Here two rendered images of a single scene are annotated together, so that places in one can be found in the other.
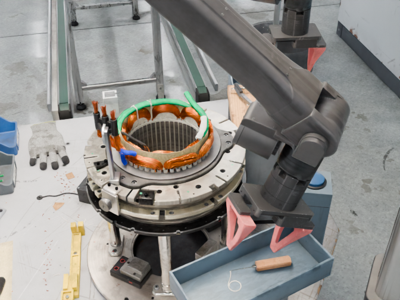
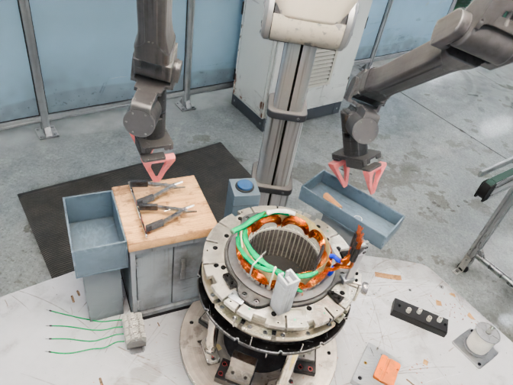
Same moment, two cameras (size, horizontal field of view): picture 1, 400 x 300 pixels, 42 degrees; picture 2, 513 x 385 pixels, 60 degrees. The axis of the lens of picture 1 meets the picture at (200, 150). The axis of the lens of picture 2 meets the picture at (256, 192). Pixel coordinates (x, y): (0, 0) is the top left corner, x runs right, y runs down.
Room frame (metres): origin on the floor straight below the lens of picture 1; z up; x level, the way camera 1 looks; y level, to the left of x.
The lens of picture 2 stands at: (1.20, 0.58, 1.77)
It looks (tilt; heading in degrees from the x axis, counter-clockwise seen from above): 40 degrees down; 241
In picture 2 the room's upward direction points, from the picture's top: 11 degrees clockwise
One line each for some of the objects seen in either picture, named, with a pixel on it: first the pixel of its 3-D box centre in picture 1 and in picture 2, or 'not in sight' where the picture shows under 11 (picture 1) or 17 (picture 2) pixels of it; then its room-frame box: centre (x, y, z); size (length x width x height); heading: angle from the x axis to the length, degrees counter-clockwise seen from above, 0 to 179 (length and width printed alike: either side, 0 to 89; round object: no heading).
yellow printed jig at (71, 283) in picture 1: (73, 261); not in sight; (0.79, 0.29, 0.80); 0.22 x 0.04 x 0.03; 6
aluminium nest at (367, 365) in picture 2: not in sight; (376, 370); (0.58, 0.23, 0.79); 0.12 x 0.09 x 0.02; 37
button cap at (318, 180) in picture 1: (314, 178); (245, 184); (0.79, -0.23, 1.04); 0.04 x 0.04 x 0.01
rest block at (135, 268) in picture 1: (135, 267); (306, 348); (0.74, 0.14, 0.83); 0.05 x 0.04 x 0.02; 61
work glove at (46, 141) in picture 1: (48, 142); not in sight; (1.24, 0.45, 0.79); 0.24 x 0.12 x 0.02; 12
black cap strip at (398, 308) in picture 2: not in sight; (419, 316); (0.37, 0.13, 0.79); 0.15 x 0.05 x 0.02; 135
